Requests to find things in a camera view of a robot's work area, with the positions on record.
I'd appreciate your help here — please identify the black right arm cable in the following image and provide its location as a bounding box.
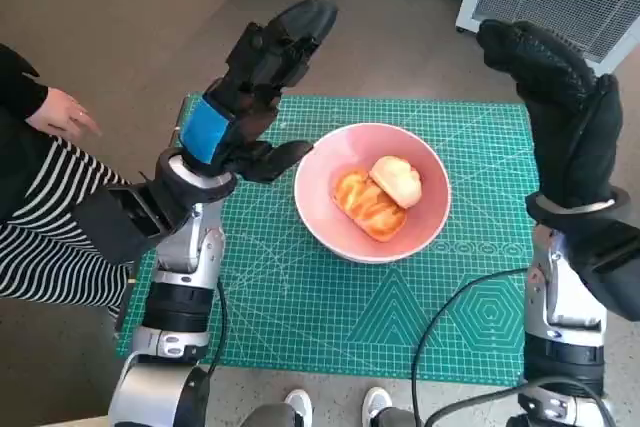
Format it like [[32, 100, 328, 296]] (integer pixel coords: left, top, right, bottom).
[[424, 379, 619, 427]]

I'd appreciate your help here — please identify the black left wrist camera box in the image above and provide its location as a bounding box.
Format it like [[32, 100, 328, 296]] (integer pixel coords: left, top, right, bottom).
[[69, 184, 186, 266]]

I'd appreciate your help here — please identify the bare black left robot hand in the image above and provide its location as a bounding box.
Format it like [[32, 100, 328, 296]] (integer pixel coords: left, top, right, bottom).
[[178, 0, 339, 184]]

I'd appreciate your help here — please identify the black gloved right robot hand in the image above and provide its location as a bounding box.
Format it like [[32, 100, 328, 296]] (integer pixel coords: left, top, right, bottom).
[[474, 19, 626, 211]]

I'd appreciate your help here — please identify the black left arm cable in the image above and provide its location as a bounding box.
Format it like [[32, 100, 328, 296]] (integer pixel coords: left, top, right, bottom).
[[207, 279, 230, 388]]

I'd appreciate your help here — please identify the round toy bread bun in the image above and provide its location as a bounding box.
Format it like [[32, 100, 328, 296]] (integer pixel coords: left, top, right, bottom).
[[368, 155, 424, 209]]

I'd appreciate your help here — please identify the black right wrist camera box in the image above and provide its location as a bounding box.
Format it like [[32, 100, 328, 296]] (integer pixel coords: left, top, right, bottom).
[[559, 219, 640, 322]]

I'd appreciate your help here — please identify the person's hand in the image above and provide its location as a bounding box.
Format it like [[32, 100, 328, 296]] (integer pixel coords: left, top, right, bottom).
[[24, 88, 104, 138]]

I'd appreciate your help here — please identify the black right camera cable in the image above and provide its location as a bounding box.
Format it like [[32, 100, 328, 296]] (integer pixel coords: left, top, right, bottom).
[[410, 269, 531, 427]]

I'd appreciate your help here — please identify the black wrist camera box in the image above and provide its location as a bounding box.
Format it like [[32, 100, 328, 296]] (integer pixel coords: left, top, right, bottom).
[[69, 184, 186, 266], [559, 219, 640, 322]]

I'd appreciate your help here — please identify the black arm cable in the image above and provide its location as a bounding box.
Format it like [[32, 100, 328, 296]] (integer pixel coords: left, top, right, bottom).
[[424, 379, 619, 427], [207, 279, 230, 388]]

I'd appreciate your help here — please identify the person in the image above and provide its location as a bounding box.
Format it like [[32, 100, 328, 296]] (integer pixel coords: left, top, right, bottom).
[[0, 44, 139, 318], [242, 386, 419, 427]]

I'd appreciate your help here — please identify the braided toy bread loaf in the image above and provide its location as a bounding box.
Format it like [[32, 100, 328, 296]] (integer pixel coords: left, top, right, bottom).
[[332, 166, 407, 243]]

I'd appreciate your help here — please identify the green cutting mat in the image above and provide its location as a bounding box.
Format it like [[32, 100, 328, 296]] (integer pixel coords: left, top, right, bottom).
[[115, 93, 539, 388]]

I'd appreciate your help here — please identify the pink bowl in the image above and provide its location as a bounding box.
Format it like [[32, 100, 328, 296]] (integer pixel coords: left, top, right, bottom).
[[293, 122, 453, 264]]

